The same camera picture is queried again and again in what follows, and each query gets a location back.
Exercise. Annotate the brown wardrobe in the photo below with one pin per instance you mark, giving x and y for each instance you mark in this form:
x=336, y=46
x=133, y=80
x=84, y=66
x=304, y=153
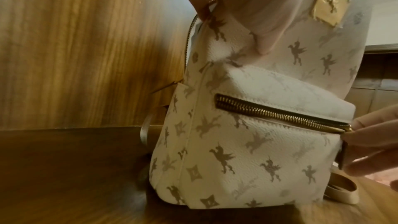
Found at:
x=379, y=82

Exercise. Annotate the pink bed sheet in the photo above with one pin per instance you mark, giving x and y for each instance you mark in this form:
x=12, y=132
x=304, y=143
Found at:
x=381, y=177

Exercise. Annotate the cream patterned backpack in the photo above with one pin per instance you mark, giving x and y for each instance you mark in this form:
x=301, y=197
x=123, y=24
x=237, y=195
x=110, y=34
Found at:
x=248, y=156

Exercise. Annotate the person's right hand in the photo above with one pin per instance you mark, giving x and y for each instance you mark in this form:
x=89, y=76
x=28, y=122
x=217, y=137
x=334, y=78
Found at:
x=379, y=139

